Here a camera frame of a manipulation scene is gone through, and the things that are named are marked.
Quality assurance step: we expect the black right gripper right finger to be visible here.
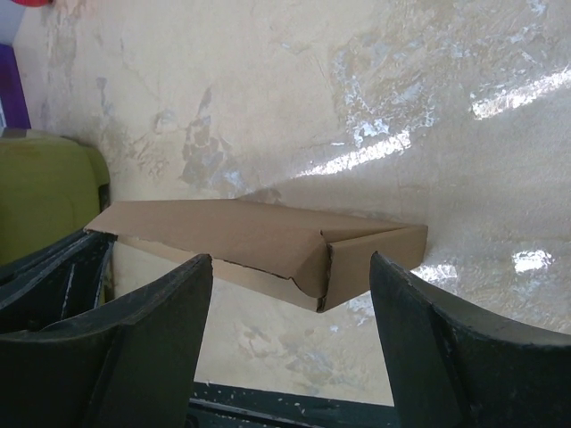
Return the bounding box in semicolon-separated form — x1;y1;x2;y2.
369;253;570;427

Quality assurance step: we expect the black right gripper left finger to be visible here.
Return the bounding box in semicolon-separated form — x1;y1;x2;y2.
1;254;213;427

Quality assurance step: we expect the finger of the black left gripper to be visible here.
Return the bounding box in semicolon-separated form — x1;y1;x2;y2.
1;231;116;333

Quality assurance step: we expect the cardboard box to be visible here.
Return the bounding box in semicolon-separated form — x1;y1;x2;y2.
87;200;428;313

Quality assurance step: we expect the purple flat box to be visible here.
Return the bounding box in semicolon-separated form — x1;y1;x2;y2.
0;45;31;129

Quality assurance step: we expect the olive green plastic bin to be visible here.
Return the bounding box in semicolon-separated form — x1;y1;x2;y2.
1;128;110;267

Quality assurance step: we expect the red apple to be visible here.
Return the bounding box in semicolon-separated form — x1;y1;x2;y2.
11;0;54;8

